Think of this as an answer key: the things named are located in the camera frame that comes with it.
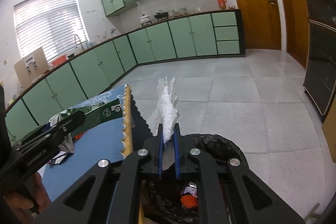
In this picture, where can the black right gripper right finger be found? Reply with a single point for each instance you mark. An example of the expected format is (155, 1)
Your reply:
(228, 191)

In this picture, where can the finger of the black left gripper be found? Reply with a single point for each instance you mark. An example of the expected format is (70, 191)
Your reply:
(68, 122)

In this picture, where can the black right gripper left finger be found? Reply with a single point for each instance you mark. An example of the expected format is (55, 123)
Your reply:
(107, 193)

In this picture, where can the orange foam fruit net ball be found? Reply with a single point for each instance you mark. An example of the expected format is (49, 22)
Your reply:
(189, 201)

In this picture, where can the white plastic bag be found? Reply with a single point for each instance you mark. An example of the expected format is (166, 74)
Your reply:
(167, 115)

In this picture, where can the green lower kitchen cabinets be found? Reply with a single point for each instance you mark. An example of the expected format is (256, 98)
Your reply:
(202, 35)

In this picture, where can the person's left hand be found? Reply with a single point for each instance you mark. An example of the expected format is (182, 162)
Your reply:
(20, 205)

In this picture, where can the silver foil wrapper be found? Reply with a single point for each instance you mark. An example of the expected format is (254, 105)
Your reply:
(58, 158)

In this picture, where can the brown cardboard box on counter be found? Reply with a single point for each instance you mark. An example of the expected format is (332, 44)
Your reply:
(31, 68)

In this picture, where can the red basin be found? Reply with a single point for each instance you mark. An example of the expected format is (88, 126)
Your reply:
(59, 61)

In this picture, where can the silver sink faucet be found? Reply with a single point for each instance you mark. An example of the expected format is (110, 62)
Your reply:
(78, 44)

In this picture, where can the white window blinds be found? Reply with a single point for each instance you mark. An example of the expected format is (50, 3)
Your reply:
(50, 24)

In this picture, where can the black glass cabinet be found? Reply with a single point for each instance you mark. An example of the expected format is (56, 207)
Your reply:
(319, 80)

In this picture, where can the white cooking pot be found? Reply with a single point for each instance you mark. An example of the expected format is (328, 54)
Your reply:
(145, 20)

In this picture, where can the black wok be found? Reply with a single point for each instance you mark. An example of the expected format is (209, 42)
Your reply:
(161, 15)

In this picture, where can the brown wooden door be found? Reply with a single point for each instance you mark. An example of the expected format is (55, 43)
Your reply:
(297, 30)
(253, 1)

